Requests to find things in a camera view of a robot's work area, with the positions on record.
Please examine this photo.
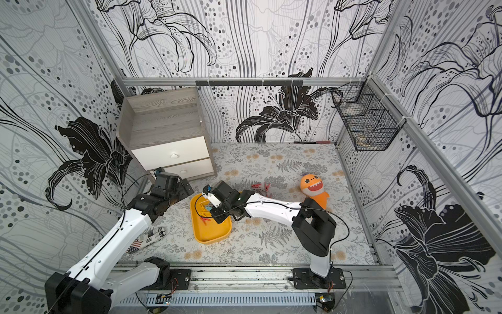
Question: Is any yellow plastic storage tray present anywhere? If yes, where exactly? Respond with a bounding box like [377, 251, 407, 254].
[190, 194, 232, 245]

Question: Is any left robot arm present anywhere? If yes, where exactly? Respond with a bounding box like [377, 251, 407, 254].
[44, 172, 193, 313]

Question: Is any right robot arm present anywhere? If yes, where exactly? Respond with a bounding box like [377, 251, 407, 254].
[203, 181, 337, 278]

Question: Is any red clothespin far pair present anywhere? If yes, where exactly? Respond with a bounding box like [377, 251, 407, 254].
[251, 182, 271, 192]

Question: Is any newspaper print pouch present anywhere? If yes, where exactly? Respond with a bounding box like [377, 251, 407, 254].
[126, 226, 166, 254]

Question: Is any grey wooden drawer cabinet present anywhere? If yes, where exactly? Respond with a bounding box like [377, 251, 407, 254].
[117, 87, 216, 180]

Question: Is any orange shark plush toy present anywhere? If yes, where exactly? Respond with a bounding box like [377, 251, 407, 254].
[299, 174, 329, 209]

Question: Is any black red marker pen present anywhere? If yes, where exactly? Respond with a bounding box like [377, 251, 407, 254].
[294, 141, 332, 145]

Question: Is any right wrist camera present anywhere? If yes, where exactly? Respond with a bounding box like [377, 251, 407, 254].
[203, 184, 221, 208]

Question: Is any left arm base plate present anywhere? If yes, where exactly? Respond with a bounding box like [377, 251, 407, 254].
[155, 269, 192, 292]

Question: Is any white slotted cable duct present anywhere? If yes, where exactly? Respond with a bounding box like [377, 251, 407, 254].
[119, 291, 316, 307]

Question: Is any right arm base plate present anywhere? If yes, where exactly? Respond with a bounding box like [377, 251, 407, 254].
[292, 267, 347, 290]

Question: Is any black wire wall basket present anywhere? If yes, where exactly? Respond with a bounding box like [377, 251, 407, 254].
[331, 81, 401, 151]

